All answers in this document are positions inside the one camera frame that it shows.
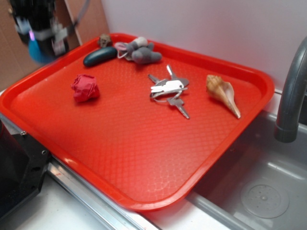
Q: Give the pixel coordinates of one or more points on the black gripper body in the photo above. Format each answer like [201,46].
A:
[35,20]

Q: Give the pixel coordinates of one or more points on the blue textured ball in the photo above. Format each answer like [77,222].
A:
[41,52]

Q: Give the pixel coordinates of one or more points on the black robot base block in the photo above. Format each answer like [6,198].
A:
[23,164]

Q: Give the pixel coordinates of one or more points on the crumpled red paper ball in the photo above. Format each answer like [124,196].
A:
[85,88]

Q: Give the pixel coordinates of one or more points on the brown cardboard panel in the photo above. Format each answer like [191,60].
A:
[15,62]

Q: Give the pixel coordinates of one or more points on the small brown rock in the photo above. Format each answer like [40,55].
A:
[104,40]

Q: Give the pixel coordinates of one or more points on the dark teal oblong stone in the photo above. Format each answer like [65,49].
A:
[99,56]

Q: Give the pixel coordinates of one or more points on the grey plush mouse toy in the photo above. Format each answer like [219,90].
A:
[139,51]

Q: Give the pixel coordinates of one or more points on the bunch of silver keys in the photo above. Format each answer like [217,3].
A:
[169,90]

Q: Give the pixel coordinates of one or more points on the red plastic tray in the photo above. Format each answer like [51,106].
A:
[143,154]

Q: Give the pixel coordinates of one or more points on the tan spiral seashell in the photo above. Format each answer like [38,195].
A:
[222,91]

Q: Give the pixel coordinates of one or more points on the grey sink faucet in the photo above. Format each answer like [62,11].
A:
[292,109]

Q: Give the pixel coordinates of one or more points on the grey plastic sink basin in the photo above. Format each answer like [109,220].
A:
[259,183]

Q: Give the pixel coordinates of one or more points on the metal rail strip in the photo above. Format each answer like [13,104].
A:
[68,202]

